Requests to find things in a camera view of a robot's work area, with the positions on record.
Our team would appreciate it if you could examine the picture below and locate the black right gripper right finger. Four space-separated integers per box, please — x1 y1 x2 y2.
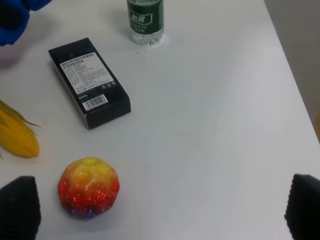
284 174 320 240

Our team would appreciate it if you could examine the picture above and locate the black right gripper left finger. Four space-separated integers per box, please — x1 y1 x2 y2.
0 176 41 240

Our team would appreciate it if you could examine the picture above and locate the blue cloth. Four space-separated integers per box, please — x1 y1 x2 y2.
0 0 51 47

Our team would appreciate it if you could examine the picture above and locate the yellow toy corn cob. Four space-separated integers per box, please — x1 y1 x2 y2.
0 101 40 158

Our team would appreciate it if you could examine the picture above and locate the rainbow dimpled ball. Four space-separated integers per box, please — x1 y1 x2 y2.
57 157 120 219

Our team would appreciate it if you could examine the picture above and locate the black rectangular box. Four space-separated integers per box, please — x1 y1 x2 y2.
48 38 131 130

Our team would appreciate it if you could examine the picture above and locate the green label water bottle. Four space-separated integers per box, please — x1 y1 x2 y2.
127 0 164 46

